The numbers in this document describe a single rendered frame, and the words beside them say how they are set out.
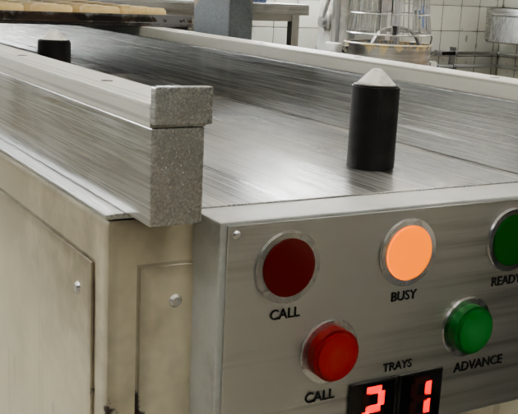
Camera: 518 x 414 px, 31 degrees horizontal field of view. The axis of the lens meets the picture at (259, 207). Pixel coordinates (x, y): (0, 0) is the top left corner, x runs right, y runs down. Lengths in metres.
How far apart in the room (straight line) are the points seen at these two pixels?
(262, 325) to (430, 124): 0.28
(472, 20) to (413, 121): 5.28
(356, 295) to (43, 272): 0.19
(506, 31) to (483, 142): 4.97
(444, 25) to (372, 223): 5.35
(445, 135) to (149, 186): 0.32
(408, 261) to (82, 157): 0.19
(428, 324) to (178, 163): 0.20
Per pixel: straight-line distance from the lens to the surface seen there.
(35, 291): 0.60
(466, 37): 5.99
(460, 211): 0.56
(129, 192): 0.47
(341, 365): 0.52
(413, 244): 0.54
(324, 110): 0.84
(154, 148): 0.44
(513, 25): 5.62
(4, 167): 0.66
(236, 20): 1.40
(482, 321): 0.58
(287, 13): 4.24
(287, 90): 0.89
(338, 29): 4.75
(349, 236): 0.51
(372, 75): 0.62
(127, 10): 1.27
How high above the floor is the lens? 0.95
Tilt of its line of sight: 13 degrees down
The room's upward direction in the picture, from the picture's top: 3 degrees clockwise
